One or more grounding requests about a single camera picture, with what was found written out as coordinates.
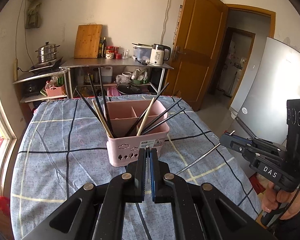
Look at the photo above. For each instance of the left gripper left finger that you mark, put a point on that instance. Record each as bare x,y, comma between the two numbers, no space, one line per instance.
96,212

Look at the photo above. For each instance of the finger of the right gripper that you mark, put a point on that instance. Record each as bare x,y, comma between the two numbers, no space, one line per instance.
227,140
257,142

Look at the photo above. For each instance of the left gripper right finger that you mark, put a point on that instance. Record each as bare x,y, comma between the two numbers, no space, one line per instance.
200,211

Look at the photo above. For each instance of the metal chopstick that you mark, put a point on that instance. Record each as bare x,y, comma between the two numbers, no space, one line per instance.
148,172
199,159

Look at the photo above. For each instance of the black chopstick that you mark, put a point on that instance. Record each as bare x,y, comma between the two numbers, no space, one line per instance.
99,108
159,118
88,104
162,122
144,112
105,104

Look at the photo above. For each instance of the metal kitchen shelf table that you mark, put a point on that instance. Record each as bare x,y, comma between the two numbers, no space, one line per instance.
118,67

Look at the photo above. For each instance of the person's right hand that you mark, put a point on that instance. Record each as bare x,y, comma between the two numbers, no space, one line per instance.
272,198

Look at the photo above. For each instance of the pink utensil holder box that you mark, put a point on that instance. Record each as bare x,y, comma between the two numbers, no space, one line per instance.
123,149

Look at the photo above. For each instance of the white refrigerator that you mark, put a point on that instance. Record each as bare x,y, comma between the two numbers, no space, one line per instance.
277,80

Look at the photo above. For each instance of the blue checked tablecloth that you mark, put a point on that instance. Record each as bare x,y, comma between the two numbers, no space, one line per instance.
64,147

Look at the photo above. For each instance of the brown wooden door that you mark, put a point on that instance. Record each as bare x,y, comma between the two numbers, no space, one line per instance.
196,50

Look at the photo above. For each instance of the pink storage bin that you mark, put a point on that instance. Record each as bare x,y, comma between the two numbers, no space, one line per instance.
112,91

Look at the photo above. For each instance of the white electric kettle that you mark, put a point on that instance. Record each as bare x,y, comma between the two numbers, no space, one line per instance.
159,54

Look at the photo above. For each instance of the black frying pan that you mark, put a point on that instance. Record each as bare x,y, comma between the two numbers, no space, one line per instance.
131,89

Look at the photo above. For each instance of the pink plastic basket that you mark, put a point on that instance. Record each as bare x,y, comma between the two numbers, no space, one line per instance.
54,90

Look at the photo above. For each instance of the clear plastic food container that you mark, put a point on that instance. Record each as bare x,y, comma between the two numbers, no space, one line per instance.
142,51

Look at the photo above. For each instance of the white plastic jug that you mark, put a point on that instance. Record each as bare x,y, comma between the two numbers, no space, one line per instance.
106,74

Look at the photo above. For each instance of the low metal side shelf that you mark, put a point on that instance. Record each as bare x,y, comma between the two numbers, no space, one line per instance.
31,86

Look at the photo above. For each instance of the clear drinking glass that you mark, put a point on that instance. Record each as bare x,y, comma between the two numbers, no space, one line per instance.
125,54

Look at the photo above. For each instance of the induction cooker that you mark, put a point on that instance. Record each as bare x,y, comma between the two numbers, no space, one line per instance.
40,67

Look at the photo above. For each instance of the red lidded jar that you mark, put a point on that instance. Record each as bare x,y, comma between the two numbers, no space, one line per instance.
109,52

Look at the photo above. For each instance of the wooden cutting board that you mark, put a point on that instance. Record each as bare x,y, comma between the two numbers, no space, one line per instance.
87,41

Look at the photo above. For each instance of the stainless steel steamer pot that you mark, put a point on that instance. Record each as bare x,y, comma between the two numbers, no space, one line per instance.
47,52

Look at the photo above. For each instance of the dark sauce bottle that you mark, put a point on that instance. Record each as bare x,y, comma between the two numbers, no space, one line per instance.
103,48

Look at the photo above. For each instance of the hanging grey green cloth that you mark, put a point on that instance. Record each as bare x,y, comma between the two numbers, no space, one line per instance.
33,17

